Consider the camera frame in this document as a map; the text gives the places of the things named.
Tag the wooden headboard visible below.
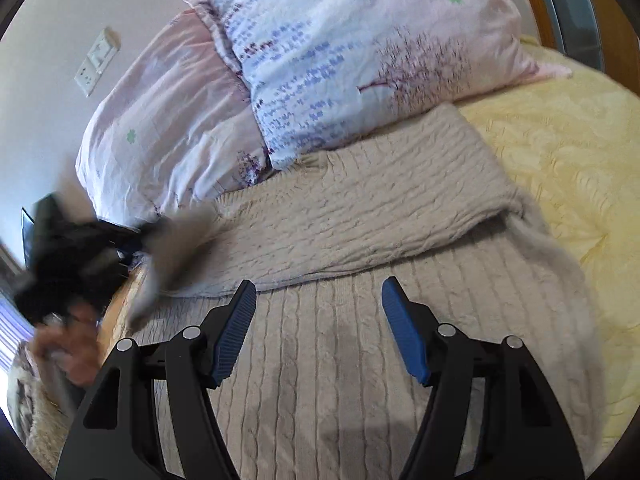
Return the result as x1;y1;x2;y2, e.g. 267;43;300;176
512;0;640;71

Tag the person's left hand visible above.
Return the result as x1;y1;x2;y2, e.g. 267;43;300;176
30;305;103;388

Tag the window with curtain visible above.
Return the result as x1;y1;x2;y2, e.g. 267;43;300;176
0;290;36;361

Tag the beige cable knit sweater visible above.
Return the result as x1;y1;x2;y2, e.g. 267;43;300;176
127;102;608;480

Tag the white wall switch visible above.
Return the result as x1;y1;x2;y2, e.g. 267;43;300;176
87;27;121;68

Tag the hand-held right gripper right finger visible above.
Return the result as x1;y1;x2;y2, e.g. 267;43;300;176
381;276;586;480

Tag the white wall socket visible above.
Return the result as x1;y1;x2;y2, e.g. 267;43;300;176
74;57;101;98

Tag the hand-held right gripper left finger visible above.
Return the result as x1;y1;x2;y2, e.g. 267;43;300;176
55;280;258;480

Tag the black monitor screen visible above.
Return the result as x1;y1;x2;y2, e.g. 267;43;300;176
21;207;37;268

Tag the wooden bedside table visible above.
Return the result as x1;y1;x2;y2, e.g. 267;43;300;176
97;265;151;356

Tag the pink floral print pillow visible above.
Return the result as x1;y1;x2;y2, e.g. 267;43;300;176
75;7;273;221

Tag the blue floral print pillow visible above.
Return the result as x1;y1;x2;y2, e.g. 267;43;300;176
180;0;573;171

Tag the yellow embroidered bedspread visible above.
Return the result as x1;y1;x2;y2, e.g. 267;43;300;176
457;35;640;461

